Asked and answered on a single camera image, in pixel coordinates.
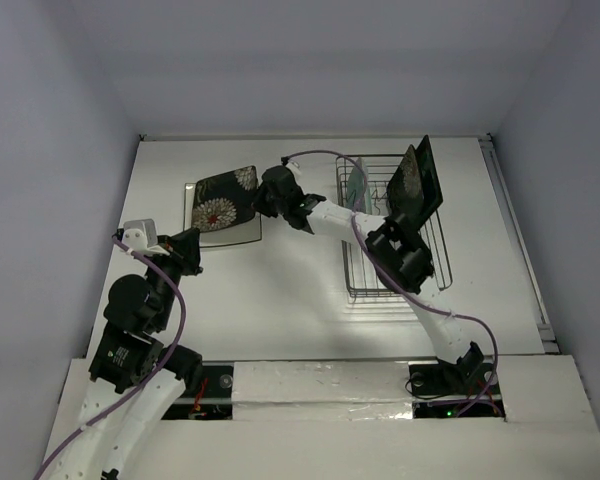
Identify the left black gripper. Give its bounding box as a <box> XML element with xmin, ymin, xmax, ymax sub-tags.
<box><xmin>144</xmin><ymin>225</ymin><xmax>205</xmax><ymax>327</ymax></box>

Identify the white square plate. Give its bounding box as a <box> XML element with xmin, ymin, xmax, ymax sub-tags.
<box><xmin>182</xmin><ymin>183</ymin><xmax>263</xmax><ymax>249</ymax></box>

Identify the black floral square plate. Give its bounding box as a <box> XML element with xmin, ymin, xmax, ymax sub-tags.
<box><xmin>190</xmin><ymin>165</ymin><xmax>258</xmax><ymax>233</ymax></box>

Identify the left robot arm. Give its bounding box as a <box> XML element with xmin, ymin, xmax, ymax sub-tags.
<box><xmin>35</xmin><ymin>219</ymin><xmax>203</xmax><ymax>479</ymax></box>

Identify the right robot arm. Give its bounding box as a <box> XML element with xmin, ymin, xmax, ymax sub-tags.
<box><xmin>253</xmin><ymin>165</ymin><xmax>484</xmax><ymax>395</ymax></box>

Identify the light blue rectangular plate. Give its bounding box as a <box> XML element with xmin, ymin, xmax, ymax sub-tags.
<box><xmin>345</xmin><ymin>157</ymin><xmax>372</xmax><ymax>214</ymax></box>

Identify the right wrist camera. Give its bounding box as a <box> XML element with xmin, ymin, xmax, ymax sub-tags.
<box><xmin>281</xmin><ymin>157</ymin><xmax>302</xmax><ymax>181</ymax></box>

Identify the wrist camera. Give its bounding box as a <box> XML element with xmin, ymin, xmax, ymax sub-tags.
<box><xmin>281</xmin><ymin>157</ymin><xmax>302</xmax><ymax>181</ymax></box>
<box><xmin>121</xmin><ymin>219</ymin><xmax>168</xmax><ymax>256</ymax></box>

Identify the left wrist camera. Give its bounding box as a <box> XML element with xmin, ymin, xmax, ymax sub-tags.
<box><xmin>121</xmin><ymin>219</ymin><xmax>168</xmax><ymax>256</ymax></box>

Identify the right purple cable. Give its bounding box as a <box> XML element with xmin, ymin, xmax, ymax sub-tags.
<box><xmin>284</xmin><ymin>149</ymin><xmax>499</xmax><ymax>417</ymax></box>

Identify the purple cable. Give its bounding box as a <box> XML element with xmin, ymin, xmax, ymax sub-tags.
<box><xmin>34</xmin><ymin>234</ymin><xmax>189</xmax><ymax>480</ymax></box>
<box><xmin>284</xmin><ymin>149</ymin><xmax>499</xmax><ymax>417</ymax></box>

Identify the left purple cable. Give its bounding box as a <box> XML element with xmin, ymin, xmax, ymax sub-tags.
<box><xmin>34</xmin><ymin>234</ymin><xmax>189</xmax><ymax>480</ymax></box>

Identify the wire dish rack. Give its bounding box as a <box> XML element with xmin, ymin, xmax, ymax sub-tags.
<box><xmin>335</xmin><ymin>154</ymin><xmax>455</xmax><ymax>300</ymax></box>

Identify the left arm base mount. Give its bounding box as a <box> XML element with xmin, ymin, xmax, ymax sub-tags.
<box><xmin>162</xmin><ymin>363</ymin><xmax>234</xmax><ymax>420</ymax></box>

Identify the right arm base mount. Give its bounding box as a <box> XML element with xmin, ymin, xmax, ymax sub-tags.
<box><xmin>405</xmin><ymin>363</ymin><xmax>506</xmax><ymax>419</ymax></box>

